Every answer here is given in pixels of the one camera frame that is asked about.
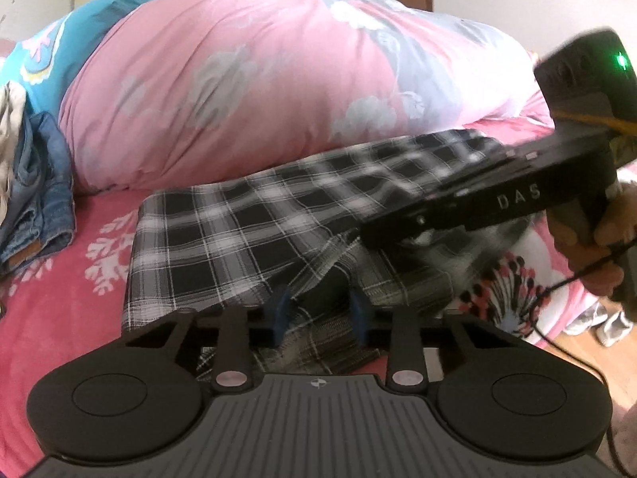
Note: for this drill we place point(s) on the black white plaid pants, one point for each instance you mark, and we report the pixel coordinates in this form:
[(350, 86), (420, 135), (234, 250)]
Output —
[(224, 229)]

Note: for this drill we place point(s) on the person's right hand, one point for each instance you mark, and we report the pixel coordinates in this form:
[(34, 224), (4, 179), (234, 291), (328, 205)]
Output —
[(612, 231)]

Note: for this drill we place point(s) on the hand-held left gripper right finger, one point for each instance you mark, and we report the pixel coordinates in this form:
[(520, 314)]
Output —
[(357, 316)]

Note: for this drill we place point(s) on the folded blue jeans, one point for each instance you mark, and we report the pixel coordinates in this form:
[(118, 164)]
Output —
[(45, 184)]

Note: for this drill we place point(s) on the folded beige pants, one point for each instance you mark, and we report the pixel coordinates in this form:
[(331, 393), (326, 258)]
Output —
[(10, 124)]

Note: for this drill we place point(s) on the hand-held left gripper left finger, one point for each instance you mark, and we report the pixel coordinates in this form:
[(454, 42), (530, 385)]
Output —
[(281, 316)]

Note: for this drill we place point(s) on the pink grey floral quilt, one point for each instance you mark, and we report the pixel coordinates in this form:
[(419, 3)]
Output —
[(224, 84)]

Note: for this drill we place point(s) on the pink fleece flower blanket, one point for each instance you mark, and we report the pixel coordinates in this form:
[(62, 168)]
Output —
[(59, 333)]

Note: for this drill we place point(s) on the teal cartoon print cloth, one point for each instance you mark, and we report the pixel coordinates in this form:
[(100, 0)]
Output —
[(64, 40)]

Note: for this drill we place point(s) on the white sneaker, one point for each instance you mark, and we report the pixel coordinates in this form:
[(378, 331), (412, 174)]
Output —
[(617, 331), (585, 321)]

